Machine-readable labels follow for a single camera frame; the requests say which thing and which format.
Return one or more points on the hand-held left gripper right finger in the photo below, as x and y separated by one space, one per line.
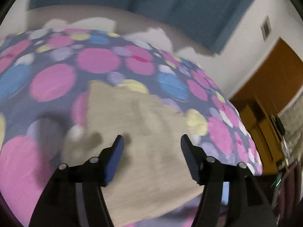
189 160

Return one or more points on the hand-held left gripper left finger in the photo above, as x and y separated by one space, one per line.
114 160

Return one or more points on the beige sweater with flower print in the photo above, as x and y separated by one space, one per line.
146 127

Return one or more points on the wooden cabinet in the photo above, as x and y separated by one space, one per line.
260 132

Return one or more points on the polka dot bed sheet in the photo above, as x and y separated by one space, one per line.
94 59

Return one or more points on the wooden door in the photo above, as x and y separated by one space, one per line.
277 75

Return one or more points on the blue curtain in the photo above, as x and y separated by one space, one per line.
189 4

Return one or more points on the wall vent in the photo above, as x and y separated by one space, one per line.
265 28

